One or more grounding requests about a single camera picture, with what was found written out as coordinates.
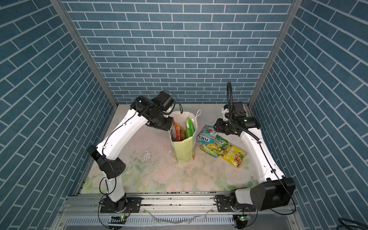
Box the teal Fox's candy bag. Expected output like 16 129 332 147
196 125 217 144

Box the yellow-green snack packet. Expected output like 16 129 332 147
218 144 247 168

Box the floral paper gift bag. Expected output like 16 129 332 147
169 110 202 163

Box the green Fox's Spring Tea candy bag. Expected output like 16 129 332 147
200 135 229 158

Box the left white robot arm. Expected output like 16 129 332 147
87 91 176 203

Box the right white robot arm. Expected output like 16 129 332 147
214 102 296 211

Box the red snack packet in bag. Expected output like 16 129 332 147
170 119 186 142

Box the green snack packet in bag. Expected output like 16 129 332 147
185 117 196 138

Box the floral table mat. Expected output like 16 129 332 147
81 104 260 194

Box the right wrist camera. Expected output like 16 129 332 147
221 104 230 121

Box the black corrugated cable conduit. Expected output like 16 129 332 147
226 81 261 142

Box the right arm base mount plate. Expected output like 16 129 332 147
213 195 256 212

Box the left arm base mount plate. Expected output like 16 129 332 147
99 197 142 213

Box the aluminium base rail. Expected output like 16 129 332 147
51 193 304 230

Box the black cable bottom right corner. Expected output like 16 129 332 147
337 217 368 230

